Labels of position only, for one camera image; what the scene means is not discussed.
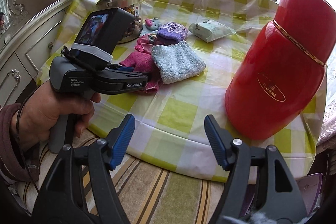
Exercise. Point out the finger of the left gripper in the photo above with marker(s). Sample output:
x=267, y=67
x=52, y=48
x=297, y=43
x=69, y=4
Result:
x=124, y=69

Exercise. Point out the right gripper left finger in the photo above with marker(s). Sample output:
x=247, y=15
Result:
x=78, y=187

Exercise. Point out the magenta knitted cloth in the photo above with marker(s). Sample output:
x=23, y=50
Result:
x=143, y=62

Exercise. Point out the grey plush pig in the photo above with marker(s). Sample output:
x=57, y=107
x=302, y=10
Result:
x=150, y=26

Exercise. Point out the purple knitted mitten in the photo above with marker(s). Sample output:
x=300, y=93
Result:
x=172, y=31

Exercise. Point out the tissue pack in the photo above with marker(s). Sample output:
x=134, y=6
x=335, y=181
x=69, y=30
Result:
x=210, y=30

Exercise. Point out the left hand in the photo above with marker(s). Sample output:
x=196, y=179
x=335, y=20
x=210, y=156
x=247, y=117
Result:
x=40, y=113

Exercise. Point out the phone on left gripper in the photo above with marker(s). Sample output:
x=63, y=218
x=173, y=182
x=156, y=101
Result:
x=97, y=38

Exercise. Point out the white purple cardboard box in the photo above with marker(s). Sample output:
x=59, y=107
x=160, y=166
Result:
x=309, y=186

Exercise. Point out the white cabinet with drawers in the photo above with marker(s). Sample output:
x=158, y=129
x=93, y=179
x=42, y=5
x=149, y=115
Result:
x=25, y=53

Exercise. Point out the glass jar with metal lid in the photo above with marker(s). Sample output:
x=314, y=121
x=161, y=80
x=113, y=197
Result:
x=131, y=6

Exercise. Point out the green checkered plastic tablecloth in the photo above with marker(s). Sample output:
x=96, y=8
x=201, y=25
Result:
x=169, y=130

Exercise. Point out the striped towel cushion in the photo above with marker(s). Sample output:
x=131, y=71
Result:
x=148, y=194

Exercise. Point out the red thermos flask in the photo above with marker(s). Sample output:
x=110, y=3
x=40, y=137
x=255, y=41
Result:
x=283, y=69

